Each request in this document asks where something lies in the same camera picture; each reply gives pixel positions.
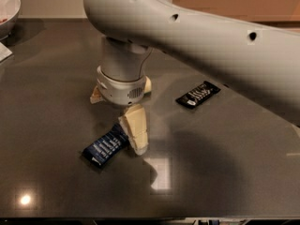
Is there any white bowl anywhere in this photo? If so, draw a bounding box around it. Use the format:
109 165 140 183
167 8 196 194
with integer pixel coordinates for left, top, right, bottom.
0 0 21 40

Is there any black rxbar wrapper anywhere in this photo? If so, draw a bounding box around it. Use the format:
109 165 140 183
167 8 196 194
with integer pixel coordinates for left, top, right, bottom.
175 81 220 109

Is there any yellow wavy sponge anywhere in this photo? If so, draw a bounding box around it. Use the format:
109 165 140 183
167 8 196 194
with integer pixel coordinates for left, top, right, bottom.
144 76 152 94

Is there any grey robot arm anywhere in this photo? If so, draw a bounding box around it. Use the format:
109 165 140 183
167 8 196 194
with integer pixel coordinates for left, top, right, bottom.
83 0 300 125

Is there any blue rxbar blueberry wrapper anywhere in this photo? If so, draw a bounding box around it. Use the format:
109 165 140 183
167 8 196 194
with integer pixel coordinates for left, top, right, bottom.
82 124 129 168

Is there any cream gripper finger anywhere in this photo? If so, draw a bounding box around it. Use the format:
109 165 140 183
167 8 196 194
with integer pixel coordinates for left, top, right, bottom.
118 104 148 156
90 86 103 104

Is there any white paper sheet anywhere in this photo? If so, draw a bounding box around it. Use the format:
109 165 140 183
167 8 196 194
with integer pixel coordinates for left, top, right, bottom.
0 42 12 62

